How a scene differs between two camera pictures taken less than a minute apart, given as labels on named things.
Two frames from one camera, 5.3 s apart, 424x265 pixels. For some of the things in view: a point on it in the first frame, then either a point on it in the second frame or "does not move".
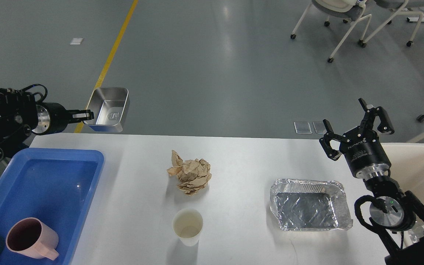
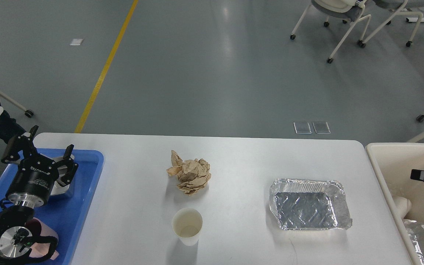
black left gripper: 52,117 to 32,185
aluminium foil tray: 300,205 does not move
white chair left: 348,10 does not move
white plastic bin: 422,169 does not move
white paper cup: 187,223 does not move
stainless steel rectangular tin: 110,106 to 58,188
